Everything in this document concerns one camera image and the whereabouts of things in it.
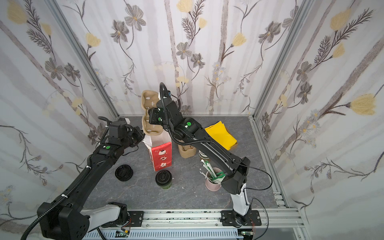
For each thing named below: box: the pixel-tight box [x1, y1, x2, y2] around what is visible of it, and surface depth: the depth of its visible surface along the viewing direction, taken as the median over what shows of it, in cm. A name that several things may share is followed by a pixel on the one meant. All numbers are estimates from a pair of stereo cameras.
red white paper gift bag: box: [142, 130, 173, 172], surface depth 78 cm
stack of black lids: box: [115, 164, 134, 182], surface depth 86 cm
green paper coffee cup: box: [155, 177, 173, 190], surface depth 77 cm
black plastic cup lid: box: [155, 169, 173, 187], surface depth 78 cm
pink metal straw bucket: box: [205, 167, 223, 192], surface depth 81 cm
